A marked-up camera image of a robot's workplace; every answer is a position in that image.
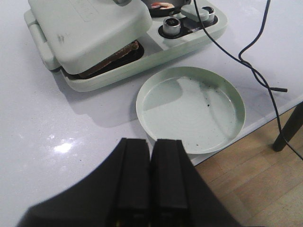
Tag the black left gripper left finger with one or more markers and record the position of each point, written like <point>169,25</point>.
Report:
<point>115,194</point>

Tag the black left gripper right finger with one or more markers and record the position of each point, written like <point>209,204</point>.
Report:
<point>179,196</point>

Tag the bread slice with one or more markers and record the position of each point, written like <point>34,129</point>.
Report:
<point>133,46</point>

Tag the mint green sandwich maker lid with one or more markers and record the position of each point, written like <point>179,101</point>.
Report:
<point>79,34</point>

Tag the toy shrimp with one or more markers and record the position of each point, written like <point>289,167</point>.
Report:
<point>162,5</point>

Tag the mint green breakfast maker base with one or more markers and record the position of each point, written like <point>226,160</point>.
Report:
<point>155,47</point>

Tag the mint green round plate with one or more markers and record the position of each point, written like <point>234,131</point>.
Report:
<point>194,105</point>

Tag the black table leg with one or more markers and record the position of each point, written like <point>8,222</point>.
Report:
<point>291,127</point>

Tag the left silver control knob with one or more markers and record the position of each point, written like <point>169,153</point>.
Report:
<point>171,26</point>

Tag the silver control knob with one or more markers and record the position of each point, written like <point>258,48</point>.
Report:
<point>211,13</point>
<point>171,26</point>

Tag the right silver control knob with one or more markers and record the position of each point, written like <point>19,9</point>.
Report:
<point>211,13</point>

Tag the black round frying pan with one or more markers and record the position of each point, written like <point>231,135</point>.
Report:
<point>165,12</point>

